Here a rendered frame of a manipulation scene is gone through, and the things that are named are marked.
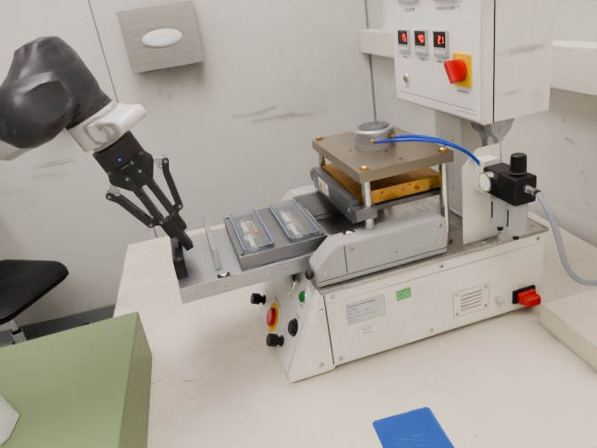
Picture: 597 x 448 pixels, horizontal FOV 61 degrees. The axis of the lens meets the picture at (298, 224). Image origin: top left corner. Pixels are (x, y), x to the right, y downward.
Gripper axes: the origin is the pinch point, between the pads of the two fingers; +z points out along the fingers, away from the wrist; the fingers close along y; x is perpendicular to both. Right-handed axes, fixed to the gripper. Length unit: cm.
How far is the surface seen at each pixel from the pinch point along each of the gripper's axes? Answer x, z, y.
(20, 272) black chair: -131, 25, 84
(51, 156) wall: -157, -6, 49
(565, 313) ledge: 27, 44, -52
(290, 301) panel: 7.0, 21.9, -10.2
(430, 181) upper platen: 11.2, 14.1, -44.0
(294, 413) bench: 24.1, 29.9, -0.7
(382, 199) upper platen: 11.1, 11.8, -34.5
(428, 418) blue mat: 35, 37, -19
